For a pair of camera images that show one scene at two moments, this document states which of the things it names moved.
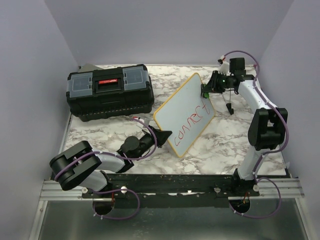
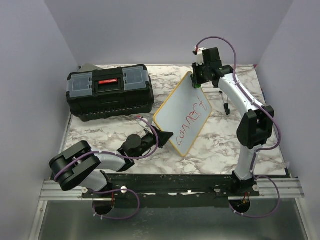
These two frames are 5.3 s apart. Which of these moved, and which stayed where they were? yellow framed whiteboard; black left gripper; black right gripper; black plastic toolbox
Moved: black right gripper
Stayed: black left gripper; yellow framed whiteboard; black plastic toolbox
